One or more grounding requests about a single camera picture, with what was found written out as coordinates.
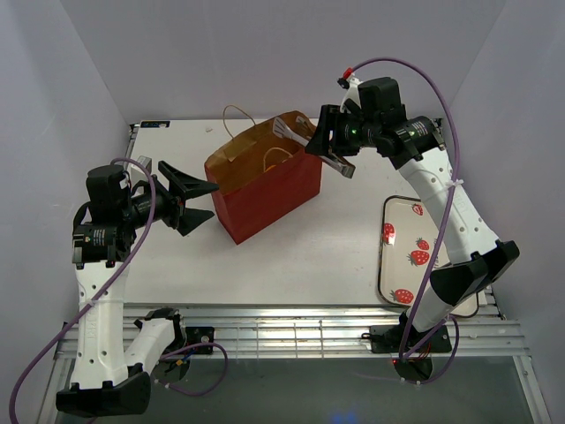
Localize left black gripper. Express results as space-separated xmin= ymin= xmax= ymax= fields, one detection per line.
xmin=121 ymin=160 xmax=219 ymax=235

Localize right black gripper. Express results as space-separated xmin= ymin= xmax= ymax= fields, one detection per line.
xmin=303 ymin=105 xmax=379 ymax=157

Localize silver metal tongs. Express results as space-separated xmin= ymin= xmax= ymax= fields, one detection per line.
xmin=272 ymin=117 xmax=356 ymax=178

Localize red paper bag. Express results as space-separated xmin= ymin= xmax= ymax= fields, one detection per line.
xmin=204 ymin=117 xmax=322 ymax=244

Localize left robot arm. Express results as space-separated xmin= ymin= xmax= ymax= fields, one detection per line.
xmin=56 ymin=161 xmax=219 ymax=418

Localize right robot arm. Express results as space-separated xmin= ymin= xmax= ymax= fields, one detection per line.
xmin=305 ymin=73 xmax=520 ymax=351

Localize left blue table label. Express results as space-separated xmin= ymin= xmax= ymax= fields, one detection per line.
xmin=139 ymin=121 xmax=170 ymax=128

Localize strawberry pattern tray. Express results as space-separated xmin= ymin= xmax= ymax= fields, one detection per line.
xmin=377 ymin=194 xmax=482 ymax=318

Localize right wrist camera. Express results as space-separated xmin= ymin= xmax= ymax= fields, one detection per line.
xmin=337 ymin=68 xmax=362 ymax=113

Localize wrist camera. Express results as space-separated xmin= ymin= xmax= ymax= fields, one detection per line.
xmin=337 ymin=68 xmax=362 ymax=113
xmin=127 ymin=155 xmax=152 ymax=185

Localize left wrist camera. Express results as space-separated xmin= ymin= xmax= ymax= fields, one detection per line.
xmin=127 ymin=155 xmax=152 ymax=185

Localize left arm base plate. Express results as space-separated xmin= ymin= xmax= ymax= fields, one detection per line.
xmin=185 ymin=326 xmax=215 ymax=355

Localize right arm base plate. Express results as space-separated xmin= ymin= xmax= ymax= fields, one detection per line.
xmin=361 ymin=324 xmax=452 ymax=353

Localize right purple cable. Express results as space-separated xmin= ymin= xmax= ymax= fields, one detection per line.
xmin=352 ymin=57 xmax=463 ymax=385

